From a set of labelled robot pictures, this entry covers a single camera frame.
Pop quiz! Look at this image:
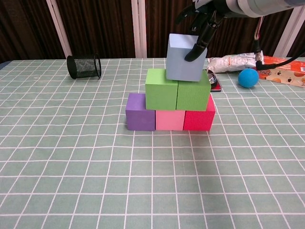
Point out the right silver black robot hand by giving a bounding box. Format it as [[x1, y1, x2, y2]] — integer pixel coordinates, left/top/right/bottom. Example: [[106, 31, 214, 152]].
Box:
[[175, 0, 241, 62]]

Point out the light blue foam cube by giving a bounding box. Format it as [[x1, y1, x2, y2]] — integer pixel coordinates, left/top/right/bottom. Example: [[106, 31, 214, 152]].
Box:
[[166, 33, 207, 82]]

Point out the green foam cube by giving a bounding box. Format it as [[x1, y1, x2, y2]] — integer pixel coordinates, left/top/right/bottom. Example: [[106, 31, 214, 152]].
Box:
[[175, 70, 212, 112], [144, 68, 179, 111]]

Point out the magenta foam cube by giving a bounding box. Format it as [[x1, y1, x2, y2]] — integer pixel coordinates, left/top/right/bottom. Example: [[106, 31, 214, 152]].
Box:
[[183, 94, 216, 131]]

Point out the purple foam cube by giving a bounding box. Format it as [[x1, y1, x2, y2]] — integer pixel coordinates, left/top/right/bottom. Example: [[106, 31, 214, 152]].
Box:
[[125, 93, 157, 131]]

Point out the white snack bag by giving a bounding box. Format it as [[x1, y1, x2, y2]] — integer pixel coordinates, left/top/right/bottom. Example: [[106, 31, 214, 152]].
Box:
[[206, 50, 265, 73]]

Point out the silver call bell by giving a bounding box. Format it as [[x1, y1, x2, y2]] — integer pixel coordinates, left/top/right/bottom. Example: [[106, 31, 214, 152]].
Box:
[[206, 67, 217, 87]]

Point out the red flat case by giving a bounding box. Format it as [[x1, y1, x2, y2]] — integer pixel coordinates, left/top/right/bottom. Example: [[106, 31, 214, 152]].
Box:
[[209, 80, 222, 93]]

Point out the blue ball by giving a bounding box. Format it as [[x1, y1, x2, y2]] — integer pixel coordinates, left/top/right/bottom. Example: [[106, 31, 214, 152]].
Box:
[[238, 68, 260, 88]]

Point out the orange cardboard box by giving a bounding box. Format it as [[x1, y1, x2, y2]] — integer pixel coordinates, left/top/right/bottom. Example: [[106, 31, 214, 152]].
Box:
[[252, 56, 305, 89]]

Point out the light pink foam cube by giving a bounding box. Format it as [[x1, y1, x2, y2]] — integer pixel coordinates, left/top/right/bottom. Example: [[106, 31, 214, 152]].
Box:
[[155, 109, 186, 131]]

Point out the black mesh pen holder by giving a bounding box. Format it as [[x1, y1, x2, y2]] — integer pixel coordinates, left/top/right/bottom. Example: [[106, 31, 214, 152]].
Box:
[[66, 52, 102, 80]]

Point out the green checked tablecloth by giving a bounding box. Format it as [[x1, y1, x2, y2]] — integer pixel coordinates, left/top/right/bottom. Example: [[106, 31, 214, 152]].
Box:
[[0, 57, 305, 229]]

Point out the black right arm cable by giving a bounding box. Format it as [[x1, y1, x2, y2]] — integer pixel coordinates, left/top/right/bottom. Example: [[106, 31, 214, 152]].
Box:
[[253, 16, 305, 71]]

